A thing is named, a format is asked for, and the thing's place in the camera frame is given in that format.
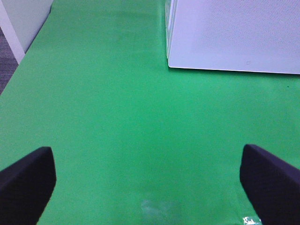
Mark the clear tape strip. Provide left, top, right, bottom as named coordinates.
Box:
left=242, top=216, right=262, bottom=225

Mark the white microwave oven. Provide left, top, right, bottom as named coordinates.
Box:
left=165, top=0, right=300, bottom=75

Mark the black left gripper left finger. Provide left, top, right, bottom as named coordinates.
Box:
left=0, top=147, right=56, bottom=225

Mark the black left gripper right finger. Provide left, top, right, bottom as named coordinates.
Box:
left=240, top=144, right=300, bottom=225

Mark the white microwave door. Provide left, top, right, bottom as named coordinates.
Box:
left=167, top=0, right=300, bottom=75

